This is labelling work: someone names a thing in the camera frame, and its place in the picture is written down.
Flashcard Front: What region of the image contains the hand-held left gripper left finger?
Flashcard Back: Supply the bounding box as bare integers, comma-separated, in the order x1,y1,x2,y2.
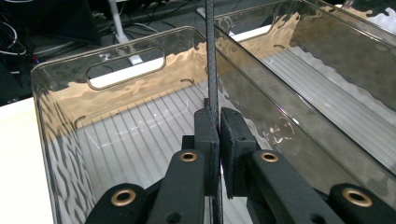
181,106,222,198

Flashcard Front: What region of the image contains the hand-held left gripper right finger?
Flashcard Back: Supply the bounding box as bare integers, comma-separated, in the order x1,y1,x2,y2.
219,106,260,200

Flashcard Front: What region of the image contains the smoky clear plastic bin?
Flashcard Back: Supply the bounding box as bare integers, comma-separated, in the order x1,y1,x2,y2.
337,0,396,35
31,25,396,224
214,0,396,188

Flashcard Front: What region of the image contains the black chopstick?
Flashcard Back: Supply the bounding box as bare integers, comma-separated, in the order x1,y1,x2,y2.
204,0,224,224

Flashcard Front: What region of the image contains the grey metal desk frame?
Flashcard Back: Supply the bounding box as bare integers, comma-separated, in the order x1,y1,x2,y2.
106,0,145,67

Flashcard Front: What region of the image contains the tangle of floor cables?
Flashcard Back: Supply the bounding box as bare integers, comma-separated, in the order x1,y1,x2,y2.
0,13,36,63

